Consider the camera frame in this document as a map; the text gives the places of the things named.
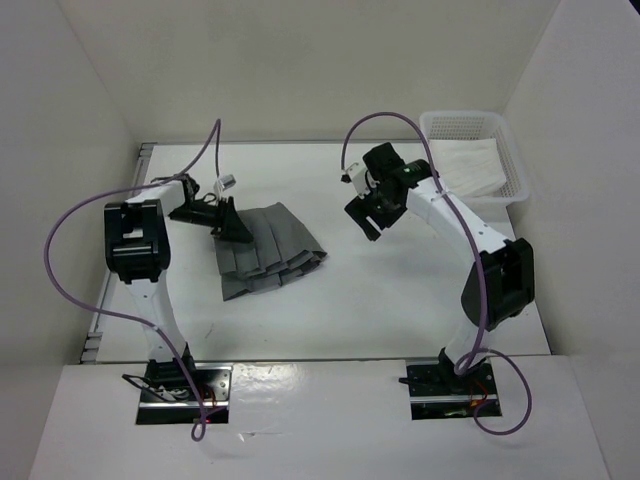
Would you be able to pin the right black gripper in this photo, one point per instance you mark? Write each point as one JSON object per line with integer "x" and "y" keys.
{"x": 357, "y": 210}

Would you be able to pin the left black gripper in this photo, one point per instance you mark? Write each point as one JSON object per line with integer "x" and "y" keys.
{"x": 227, "y": 224}

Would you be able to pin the grey pleated skirt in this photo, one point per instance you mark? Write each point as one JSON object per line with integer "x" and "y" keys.
{"x": 282, "y": 251}

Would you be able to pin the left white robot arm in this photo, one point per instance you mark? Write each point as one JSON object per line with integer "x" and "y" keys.
{"x": 138, "y": 251}

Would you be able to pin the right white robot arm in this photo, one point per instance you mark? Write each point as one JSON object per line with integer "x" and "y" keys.
{"x": 500, "y": 281}

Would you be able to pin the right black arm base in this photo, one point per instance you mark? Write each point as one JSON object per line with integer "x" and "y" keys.
{"x": 435, "y": 392}

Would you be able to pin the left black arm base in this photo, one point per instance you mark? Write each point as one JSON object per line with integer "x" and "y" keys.
{"x": 170, "y": 400}

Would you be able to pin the white folded cloth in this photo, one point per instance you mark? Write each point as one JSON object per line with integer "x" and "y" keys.
{"x": 469, "y": 168}

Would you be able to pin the white plastic basket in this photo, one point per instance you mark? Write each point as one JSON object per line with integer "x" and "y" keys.
{"x": 479, "y": 125}

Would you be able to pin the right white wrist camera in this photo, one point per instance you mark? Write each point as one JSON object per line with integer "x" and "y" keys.
{"x": 357, "y": 174}

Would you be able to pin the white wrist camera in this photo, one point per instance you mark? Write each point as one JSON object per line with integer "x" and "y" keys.
{"x": 224, "y": 183}
{"x": 357, "y": 174}

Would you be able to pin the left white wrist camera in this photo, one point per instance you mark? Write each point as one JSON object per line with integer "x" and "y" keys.
{"x": 224, "y": 183}

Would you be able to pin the aluminium table edge rail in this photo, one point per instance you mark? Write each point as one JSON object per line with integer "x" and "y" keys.
{"x": 114, "y": 241}

